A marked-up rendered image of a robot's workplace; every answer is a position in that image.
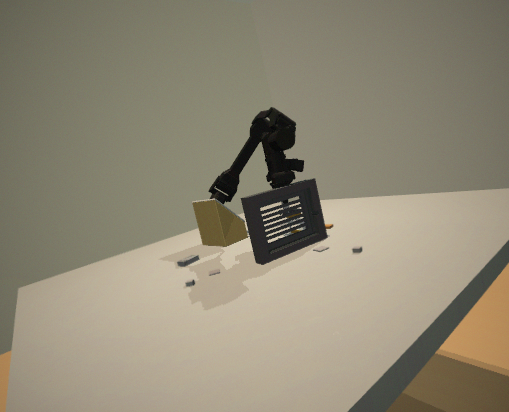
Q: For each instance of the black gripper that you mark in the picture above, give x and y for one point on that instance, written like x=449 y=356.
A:
x=276 y=173

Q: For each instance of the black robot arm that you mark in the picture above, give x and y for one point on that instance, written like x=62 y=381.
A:
x=276 y=135

